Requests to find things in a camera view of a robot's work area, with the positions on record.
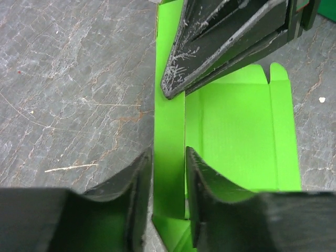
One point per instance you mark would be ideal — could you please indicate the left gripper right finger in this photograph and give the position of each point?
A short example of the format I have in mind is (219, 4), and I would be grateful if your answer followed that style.
(227, 217)

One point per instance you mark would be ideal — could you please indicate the green plastic tray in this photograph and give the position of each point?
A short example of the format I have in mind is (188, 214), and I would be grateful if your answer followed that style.
(327, 9)

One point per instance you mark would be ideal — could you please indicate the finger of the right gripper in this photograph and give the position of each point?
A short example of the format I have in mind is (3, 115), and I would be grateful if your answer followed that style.
(252, 54)
(211, 33)

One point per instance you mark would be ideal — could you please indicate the green paper box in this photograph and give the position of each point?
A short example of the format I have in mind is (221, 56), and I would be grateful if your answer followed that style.
(240, 124)

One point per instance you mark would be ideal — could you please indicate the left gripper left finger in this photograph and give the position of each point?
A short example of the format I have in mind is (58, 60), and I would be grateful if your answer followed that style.
(111, 216)

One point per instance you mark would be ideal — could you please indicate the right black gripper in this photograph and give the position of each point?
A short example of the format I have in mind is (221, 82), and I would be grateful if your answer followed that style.
(300, 16)

